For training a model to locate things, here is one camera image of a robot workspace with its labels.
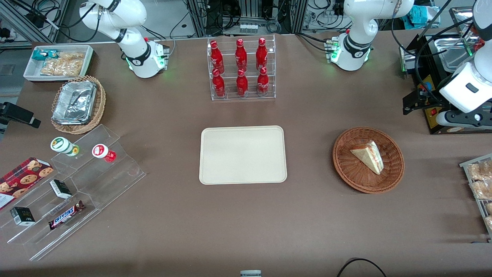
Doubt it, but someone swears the small black carton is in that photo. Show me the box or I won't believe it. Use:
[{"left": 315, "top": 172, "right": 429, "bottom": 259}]
[
  {"left": 9, "top": 206, "right": 36, "bottom": 226},
  {"left": 49, "top": 179, "right": 73, "bottom": 200}
]

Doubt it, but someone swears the round brown wicker basket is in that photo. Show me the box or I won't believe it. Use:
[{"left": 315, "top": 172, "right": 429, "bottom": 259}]
[{"left": 332, "top": 127, "right": 405, "bottom": 194}]

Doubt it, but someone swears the oval light wicker basket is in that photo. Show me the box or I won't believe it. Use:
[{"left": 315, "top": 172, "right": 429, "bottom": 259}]
[{"left": 51, "top": 75, "right": 107, "bottom": 135}]

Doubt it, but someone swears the clear bag of crackers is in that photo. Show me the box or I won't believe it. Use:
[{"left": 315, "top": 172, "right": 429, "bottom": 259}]
[
  {"left": 40, "top": 58, "right": 83, "bottom": 77},
  {"left": 57, "top": 52, "right": 85, "bottom": 62}
]

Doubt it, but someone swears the teal cloth bag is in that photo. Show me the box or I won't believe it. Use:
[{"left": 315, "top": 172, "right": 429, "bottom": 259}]
[{"left": 407, "top": 5, "right": 441, "bottom": 28}]

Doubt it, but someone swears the black floor cable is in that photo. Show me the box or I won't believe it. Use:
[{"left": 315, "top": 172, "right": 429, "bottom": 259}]
[{"left": 336, "top": 257, "right": 387, "bottom": 277}]

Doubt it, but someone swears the black clamp device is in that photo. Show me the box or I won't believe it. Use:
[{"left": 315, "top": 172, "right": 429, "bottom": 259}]
[{"left": 0, "top": 102, "right": 42, "bottom": 129}]

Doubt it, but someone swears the black food warmer machine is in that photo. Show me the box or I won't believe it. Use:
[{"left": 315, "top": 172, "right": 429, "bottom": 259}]
[{"left": 399, "top": 6, "right": 492, "bottom": 135}]

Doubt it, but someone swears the clear acrylic bottle rack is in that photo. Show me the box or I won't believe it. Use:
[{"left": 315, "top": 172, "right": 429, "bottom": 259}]
[{"left": 207, "top": 35, "right": 276, "bottom": 101}]

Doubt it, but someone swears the beige plastic serving tray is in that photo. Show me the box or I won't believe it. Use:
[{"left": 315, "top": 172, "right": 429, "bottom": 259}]
[{"left": 199, "top": 125, "right": 288, "bottom": 185}]

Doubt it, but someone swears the aluminium foil container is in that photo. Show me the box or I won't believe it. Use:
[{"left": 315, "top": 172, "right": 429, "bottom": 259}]
[{"left": 52, "top": 80, "right": 98, "bottom": 126}]

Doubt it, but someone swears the red cola bottle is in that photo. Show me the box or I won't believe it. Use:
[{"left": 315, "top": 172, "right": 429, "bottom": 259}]
[
  {"left": 256, "top": 37, "right": 269, "bottom": 71},
  {"left": 236, "top": 69, "right": 249, "bottom": 97},
  {"left": 210, "top": 40, "right": 225, "bottom": 74},
  {"left": 235, "top": 38, "right": 248, "bottom": 72},
  {"left": 212, "top": 68, "right": 226, "bottom": 98},
  {"left": 256, "top": 67, "right": 270, "bottom": 96}
]

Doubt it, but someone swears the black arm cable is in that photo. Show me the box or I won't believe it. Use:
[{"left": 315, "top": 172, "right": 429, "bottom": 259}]
[{"left": 391, "top": 0, "right": 477, "bottom": 107}]

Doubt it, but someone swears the steel warmer pan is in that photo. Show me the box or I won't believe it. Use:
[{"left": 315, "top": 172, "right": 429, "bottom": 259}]
[{"left": 434, "top": 37, "right": 478, "bottom": 73}]

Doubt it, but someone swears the clear acrylic tiered stand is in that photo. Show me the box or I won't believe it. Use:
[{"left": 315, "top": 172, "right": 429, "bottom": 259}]
[{"left": 0, "top": 123, "right": 147, "bottom": 262}]

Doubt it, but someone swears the green lid drink cup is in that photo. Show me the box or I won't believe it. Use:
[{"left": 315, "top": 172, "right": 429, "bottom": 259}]
[{"left": 50, "top": 137, "right": 80, "bottom": 157}]

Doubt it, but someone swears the aluminium frame rack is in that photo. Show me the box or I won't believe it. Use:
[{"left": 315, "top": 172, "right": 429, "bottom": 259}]
[{"left": 186, "top": 0, "right": 309, "bottom": 37}]

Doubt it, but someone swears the grey wire rack tray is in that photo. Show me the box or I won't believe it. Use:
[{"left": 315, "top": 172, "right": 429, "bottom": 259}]
[{"left": 459, "top": 154, "right": 492, "bottom": 241}]

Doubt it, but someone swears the teal snack packet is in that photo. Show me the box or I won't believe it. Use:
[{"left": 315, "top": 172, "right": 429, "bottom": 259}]
[{"left": 32, "top": 49, "right": 60, "bottom": 61}]

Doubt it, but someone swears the red lid drink cup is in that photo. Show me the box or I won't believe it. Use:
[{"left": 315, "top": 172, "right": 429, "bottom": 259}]
[{"left": 91, "top": 143, "right": 117, "bottom": 163}]

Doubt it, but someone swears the snickers chocolate bar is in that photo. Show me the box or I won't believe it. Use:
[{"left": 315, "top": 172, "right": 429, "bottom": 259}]
[{"left": 48, "top": 200, "right": 86, "bottom": 231}]

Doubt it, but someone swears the triangle sandwich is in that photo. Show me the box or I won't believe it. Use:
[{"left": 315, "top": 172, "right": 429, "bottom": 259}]
[{"left": 350, "top": 140, "right": 384, "bottom": 175}]

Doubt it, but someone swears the white rectangular snack bin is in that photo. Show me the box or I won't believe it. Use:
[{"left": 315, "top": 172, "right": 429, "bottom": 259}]
[{"left": 23, "top": 45, "right": 94, "bottom": 82}]

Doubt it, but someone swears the red tartan cookie box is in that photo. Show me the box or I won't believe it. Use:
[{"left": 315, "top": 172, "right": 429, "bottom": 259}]
[{"left": 0, "top": 157, "right": 55, "bottom": 210}]

